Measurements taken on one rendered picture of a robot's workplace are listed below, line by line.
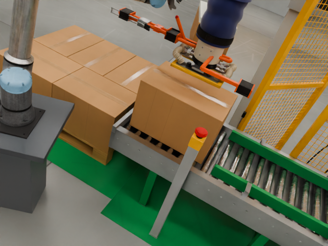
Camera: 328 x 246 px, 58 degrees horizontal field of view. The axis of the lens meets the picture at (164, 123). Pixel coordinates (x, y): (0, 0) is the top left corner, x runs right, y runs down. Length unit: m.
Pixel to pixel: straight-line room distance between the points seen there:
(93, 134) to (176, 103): 0.86
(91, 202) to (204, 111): 1.12
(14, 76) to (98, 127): 0.92
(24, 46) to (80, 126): 0.99
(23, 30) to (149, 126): 1.00
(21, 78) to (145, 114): 0.84
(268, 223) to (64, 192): 1.47
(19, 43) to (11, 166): 0.73
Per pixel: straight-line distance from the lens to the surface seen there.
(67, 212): 2.33
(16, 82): 1.66
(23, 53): 1.77
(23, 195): 2.19
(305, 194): 2.40
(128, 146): 2.10
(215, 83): 1.82
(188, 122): 1.95
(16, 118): 1.77
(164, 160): 2.00
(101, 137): 2.44
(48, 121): 1.84
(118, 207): 2.39
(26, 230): 2.28
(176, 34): 1.94
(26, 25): 1.69
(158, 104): 1.98
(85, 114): 2.42
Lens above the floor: 1.97
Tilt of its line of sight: 38 degrees down
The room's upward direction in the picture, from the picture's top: 19 degrees clockwise
